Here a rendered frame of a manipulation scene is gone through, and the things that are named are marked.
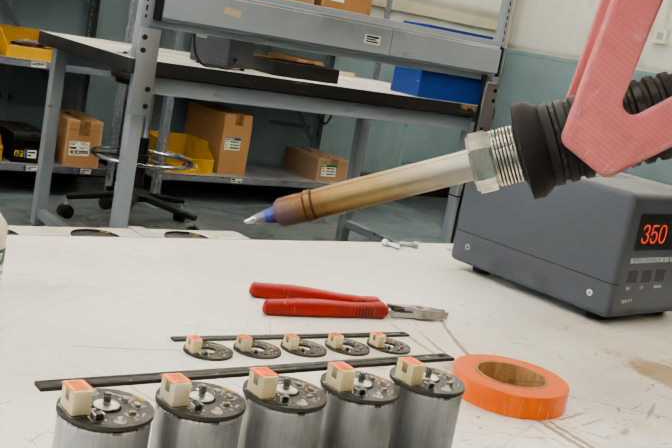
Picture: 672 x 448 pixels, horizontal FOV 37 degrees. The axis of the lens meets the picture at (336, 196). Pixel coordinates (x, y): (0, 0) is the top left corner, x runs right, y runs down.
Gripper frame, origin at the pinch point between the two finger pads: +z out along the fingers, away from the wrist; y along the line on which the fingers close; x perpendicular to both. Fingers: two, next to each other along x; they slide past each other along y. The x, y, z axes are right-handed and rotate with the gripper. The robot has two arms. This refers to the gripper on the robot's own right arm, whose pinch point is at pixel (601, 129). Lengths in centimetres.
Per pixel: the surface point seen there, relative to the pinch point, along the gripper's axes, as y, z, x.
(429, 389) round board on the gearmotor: -5.2, 9.5, 2.0
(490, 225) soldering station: -51, 10, 5
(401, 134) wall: -577, 73, -18
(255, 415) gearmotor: -1.2, 12.2, -1.8
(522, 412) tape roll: -21.9, 12.5, 8.9
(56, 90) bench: -279, 97, -105
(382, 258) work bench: -51, 18, 0
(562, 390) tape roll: -24.2, 10.9, 10.1
